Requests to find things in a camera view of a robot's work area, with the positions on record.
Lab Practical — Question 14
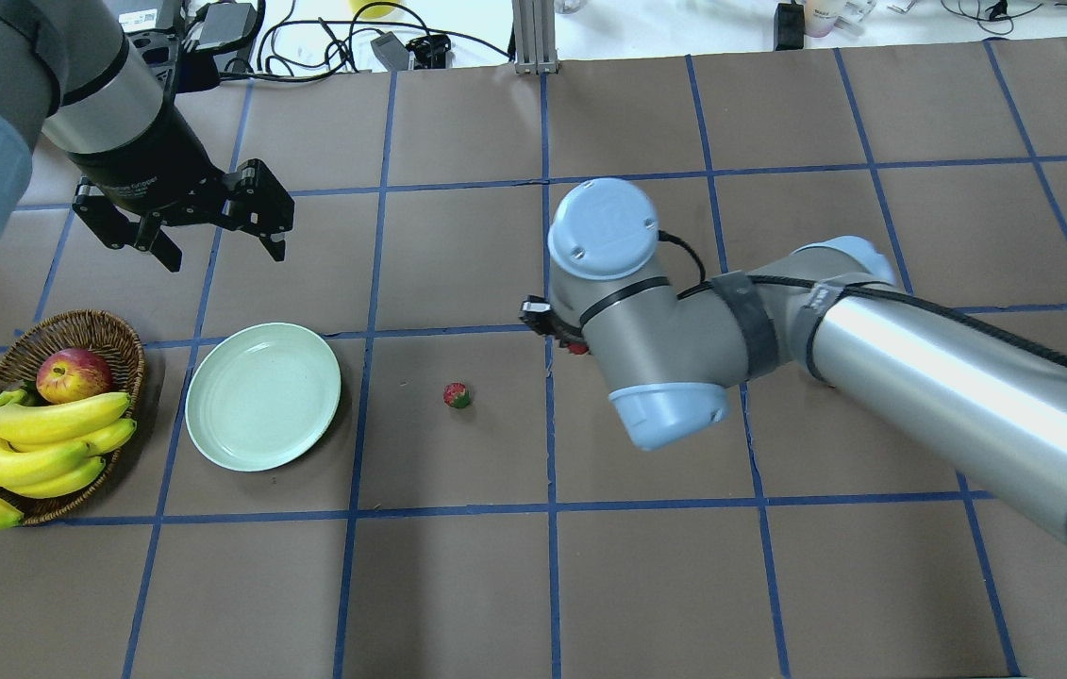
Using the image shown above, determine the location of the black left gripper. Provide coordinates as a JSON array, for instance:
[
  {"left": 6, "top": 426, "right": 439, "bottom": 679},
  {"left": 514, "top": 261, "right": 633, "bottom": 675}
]
[{"left": 71, "top": 158, "right": 294, "bottom": 273}]

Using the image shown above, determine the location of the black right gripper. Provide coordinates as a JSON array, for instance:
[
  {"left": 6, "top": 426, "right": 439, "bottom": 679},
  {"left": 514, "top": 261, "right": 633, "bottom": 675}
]
[{"left": 520, "top": 295, "right": 588, "bottom": 349}]

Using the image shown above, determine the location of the strawberry with side leaf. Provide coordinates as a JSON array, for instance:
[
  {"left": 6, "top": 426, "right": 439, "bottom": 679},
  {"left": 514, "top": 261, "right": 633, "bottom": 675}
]
[{"left": 442, "top": 382, "right": 473, "bottom": 409}]

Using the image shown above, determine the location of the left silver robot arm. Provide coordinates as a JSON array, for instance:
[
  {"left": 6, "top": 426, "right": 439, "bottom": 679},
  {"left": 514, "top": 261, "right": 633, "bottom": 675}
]
[{"left": 0, "top": 1, "right": 294, "bottom": 272}]

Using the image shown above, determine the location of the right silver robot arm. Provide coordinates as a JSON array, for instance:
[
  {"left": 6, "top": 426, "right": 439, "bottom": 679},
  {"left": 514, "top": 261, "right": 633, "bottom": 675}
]
[{"left": 521, "top": 179, "right": 1067, "bottom": 546}]

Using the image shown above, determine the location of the pale green plate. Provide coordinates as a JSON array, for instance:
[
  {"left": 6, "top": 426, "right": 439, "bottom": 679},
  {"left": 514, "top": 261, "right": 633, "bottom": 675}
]
[{"left": 185, "top": 323, "right": 341, "bottom": 472}]

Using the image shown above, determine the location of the red apple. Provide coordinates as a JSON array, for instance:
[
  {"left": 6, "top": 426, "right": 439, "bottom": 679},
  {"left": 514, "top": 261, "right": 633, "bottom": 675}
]
[{"left": 34, "top": 347, "right": 114, "bottom": 405}]

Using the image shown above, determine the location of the brown wicker basket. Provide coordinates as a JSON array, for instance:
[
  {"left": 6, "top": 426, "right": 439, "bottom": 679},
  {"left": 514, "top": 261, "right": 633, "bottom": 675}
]
[{"left": 0, "top": 309, "right": 146, "bottom": 526}]

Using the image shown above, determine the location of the yellow banana bunch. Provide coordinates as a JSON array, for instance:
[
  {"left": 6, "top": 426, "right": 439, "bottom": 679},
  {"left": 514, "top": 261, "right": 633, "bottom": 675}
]
[{"left": 0, "top": 389, "right": 138, "bottom": 530}]

